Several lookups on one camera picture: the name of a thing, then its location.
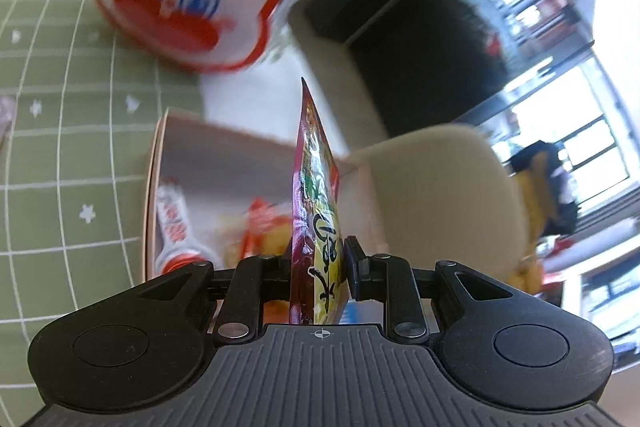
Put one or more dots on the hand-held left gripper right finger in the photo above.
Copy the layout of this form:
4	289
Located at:
352	267

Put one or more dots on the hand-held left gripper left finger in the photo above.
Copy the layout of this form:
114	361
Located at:
260	277

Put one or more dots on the maroon yellow snack packet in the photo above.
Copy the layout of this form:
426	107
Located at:
315	217

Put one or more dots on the pink cardboard box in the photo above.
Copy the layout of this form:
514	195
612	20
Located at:
225	152

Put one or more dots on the orange snack packet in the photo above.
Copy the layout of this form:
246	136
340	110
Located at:
262	227

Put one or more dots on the white red snack packet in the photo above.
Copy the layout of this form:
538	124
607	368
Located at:
172	227

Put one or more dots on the beige chair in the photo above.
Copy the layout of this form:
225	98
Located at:
440	197

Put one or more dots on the yellow black cloth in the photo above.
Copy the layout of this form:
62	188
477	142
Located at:
540	197

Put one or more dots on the dark cabinet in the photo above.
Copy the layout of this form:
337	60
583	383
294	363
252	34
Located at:
410	57

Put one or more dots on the green grid cutting mat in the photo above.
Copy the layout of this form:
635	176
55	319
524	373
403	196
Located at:
65	107

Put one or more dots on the window frame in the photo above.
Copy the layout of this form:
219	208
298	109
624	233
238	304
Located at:
550	32

